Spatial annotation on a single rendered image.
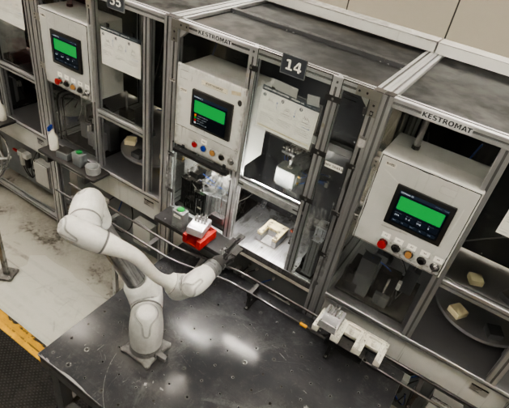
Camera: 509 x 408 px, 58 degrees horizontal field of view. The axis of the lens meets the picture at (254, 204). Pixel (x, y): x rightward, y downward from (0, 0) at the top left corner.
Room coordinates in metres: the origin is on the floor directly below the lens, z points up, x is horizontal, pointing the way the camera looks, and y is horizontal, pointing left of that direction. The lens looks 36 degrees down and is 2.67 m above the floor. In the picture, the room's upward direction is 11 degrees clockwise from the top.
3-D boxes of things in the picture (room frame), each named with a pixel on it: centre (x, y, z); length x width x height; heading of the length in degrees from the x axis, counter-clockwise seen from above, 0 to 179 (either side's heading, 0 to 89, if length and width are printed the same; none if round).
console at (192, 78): (2.22, 0.26, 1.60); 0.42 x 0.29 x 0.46; 63
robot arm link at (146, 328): (1.37, 0.40, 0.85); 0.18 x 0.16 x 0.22; 16
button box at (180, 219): (2.06, 0.40, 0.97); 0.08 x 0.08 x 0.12; 63
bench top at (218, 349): (1.36, -0.03, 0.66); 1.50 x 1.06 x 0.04; 63
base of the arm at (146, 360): (1.35, 0.38, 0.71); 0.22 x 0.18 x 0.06; 63
